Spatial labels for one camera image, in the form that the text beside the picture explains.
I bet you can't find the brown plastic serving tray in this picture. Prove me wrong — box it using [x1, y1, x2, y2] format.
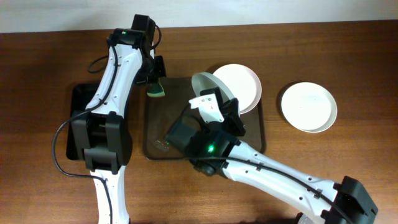
[142, 78, 267, 160]

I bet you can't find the black rectangular tray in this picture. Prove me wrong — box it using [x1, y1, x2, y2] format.
[65, 82, 129, 161]

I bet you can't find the white plate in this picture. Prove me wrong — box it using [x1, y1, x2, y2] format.
[191, 72, 234, 102]
[280, 82, 338, 133]
[213, 64, 262, 114]

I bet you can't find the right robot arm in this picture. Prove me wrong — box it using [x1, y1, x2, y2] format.
[165, 87, 378, 224]

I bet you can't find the green yellow sponge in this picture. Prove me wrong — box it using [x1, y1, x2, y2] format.
[147, 80, 165, 98]

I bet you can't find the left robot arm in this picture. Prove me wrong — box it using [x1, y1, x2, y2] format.
[70, 14, 165, 223]

